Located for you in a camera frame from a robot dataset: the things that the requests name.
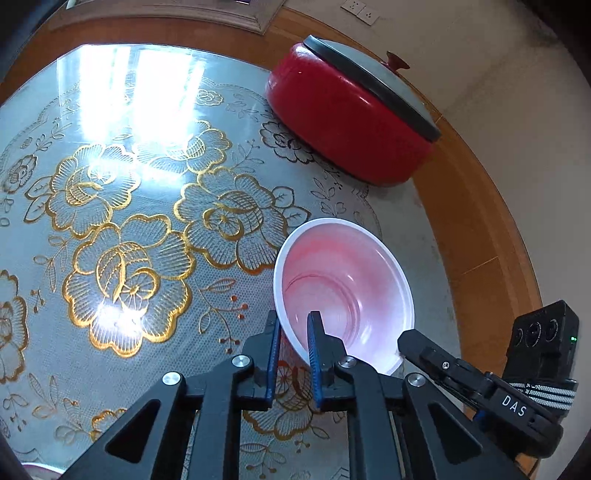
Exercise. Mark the grey pot lid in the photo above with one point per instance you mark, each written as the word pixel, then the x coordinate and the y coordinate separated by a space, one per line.
pixel 378 83

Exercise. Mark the red cooking pot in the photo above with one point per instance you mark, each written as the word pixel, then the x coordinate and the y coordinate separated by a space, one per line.
pixel 341 115

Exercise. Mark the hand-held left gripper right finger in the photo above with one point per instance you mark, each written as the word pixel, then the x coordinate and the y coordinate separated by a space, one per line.
pixel 315 364

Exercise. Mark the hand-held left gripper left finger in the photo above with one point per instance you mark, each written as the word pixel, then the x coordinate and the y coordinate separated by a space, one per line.
pixel 273 364

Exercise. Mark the white pink bowl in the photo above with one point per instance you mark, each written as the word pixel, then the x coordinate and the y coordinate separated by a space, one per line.
pixel 351 277

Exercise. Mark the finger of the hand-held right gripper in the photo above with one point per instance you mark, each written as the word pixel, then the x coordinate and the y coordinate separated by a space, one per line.
pixel 438 364

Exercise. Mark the lace floral tablecloth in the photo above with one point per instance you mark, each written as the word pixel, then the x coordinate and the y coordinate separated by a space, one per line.
pixel 138 207

